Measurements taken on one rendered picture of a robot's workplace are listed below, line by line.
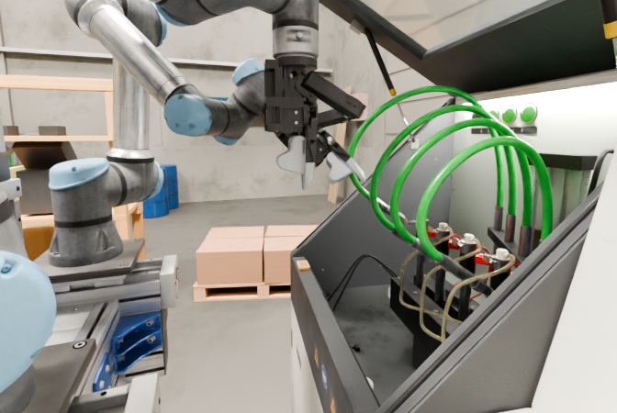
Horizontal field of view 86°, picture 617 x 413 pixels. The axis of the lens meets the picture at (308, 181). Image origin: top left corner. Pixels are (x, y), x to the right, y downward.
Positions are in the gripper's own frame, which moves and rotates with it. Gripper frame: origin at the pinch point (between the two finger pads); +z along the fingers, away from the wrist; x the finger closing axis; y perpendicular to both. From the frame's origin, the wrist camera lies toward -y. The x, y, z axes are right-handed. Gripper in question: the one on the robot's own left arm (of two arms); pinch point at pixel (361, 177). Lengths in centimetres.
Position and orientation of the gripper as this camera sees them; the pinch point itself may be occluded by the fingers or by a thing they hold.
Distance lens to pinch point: 71.8
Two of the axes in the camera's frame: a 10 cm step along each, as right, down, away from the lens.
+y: -7.3, 6.8, -0.4
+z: 6.8, 7.3, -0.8
